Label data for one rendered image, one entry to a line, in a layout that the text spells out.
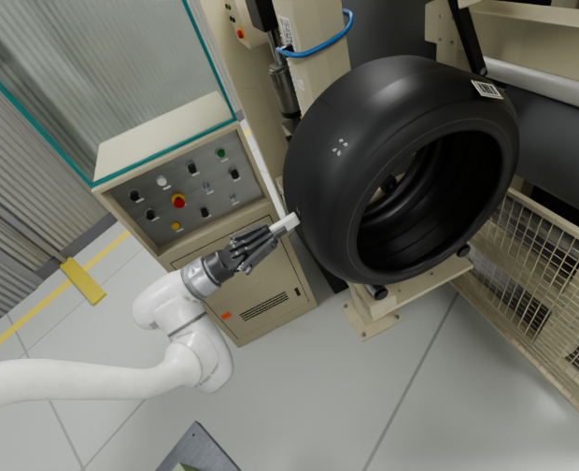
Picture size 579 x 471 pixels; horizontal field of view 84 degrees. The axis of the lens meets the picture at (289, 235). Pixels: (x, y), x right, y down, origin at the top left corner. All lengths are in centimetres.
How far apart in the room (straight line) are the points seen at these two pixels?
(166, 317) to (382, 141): 58
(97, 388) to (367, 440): 134
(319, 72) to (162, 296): 68
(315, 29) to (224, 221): 81
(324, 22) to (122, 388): 89
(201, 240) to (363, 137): 95
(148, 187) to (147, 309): 61
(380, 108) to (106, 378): 68
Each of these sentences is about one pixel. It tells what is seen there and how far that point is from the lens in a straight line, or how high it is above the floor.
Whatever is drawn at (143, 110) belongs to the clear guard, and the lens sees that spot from 117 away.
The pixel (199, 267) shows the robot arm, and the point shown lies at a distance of 76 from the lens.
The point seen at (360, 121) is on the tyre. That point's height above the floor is 142.
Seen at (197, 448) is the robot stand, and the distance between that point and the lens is 128.
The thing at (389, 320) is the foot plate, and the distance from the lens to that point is 195.
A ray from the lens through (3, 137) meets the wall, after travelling 342.
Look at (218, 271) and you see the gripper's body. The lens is 75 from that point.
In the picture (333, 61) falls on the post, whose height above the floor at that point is 142.
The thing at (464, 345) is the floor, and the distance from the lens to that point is 193.
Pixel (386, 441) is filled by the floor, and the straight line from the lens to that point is 177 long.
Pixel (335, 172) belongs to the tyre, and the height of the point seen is 136.
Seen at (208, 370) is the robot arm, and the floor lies 111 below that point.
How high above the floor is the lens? 174
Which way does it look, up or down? 44 degrees down
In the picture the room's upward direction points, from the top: 23 degrees counter-clockwise
